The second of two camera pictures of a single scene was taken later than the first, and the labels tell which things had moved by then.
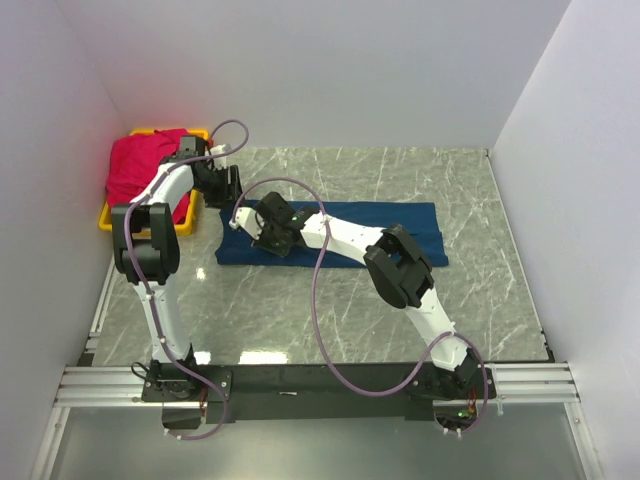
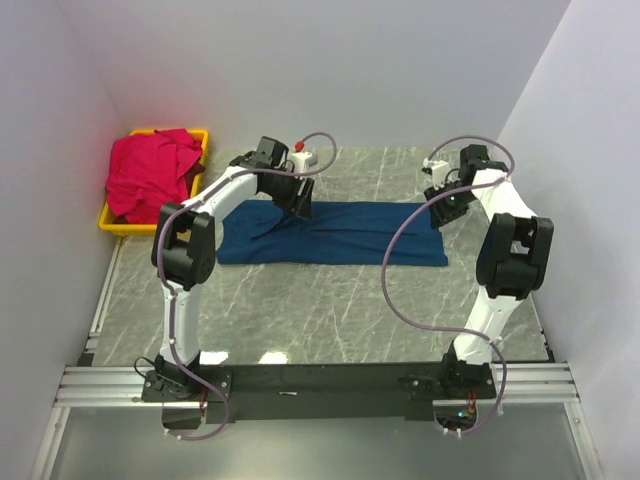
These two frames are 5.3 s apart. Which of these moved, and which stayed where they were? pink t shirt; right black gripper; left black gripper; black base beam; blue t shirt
Moved: right black gripper; left black gripper
Stayed: blue t shirt; black base beam; pink t shirt
